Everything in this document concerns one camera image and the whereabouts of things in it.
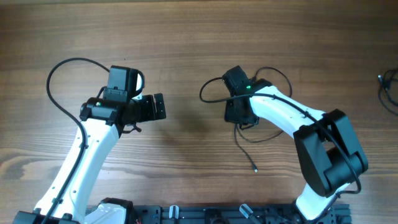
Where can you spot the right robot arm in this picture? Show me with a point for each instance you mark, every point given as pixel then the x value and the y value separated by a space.
pixel 329 153

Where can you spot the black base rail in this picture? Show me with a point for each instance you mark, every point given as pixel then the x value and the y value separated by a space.
pixel 268 214

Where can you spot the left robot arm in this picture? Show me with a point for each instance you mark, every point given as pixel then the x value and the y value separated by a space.
pixel 102 124

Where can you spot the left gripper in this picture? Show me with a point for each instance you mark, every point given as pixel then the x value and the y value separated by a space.
pixel 150 114

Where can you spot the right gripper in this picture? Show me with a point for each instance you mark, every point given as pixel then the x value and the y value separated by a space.
pixel 234 113

